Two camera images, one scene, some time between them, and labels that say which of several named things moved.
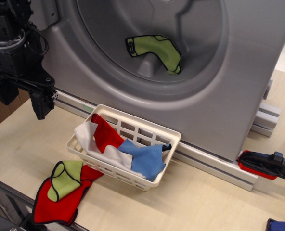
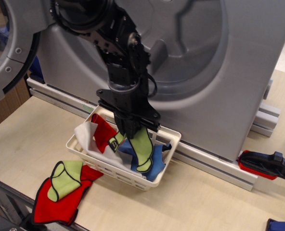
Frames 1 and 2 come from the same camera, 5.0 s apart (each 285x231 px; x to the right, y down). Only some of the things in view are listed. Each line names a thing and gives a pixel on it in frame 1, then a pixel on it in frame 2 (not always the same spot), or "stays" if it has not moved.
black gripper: (6, 71) -> (132, 106)
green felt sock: (161, 46) -> (141, 144)
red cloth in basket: (105, 135) stays
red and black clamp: (269, 166) stays
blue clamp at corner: (274, 225) stays
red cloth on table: (65, 211) stays
